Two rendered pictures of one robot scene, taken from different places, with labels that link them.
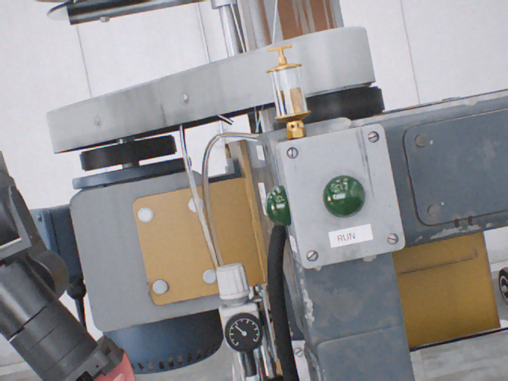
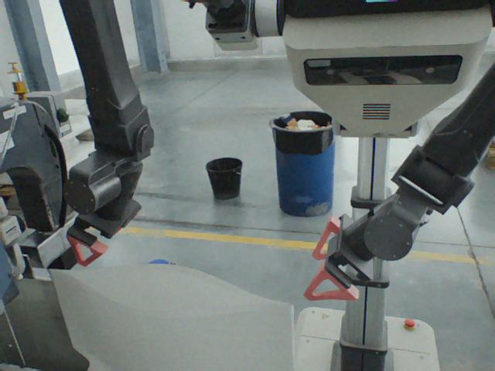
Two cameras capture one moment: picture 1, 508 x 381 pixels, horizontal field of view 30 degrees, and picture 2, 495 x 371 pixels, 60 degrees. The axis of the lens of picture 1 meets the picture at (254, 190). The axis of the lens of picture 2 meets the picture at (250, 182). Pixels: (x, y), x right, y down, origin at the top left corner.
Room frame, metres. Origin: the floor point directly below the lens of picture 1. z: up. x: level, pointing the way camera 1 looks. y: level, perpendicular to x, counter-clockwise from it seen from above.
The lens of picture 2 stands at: (1.35, 0.65, 1.50)
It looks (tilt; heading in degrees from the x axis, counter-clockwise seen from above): 24 degrees down; 201
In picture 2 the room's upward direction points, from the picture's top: 4 degrees counter-clockwise
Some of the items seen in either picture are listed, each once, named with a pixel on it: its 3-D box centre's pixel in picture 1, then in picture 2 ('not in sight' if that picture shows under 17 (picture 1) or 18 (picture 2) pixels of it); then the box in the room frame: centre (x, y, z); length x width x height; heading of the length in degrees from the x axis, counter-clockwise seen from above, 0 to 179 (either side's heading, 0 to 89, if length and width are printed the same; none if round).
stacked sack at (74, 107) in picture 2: not in sight; (75, 109); (-1.83, -2.32, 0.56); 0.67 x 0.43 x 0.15; 95
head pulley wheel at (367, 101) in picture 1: (334, 108); not in sight; (0.87, -0.09, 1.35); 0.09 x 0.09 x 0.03
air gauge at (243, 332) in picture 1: (243, 332); (13, 225); (0.90, 0.04, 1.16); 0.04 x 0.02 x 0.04; 95
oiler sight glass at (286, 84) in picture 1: (288, 91); (18, 82); (0.74, -0.04, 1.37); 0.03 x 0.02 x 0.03; 95
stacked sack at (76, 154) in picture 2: not in sight; (60, 158); (-1.23, -2.04, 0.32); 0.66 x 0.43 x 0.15; 6
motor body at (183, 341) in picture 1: (150, 264); not in sight; (1.18, 0.14, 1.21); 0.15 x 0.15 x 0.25
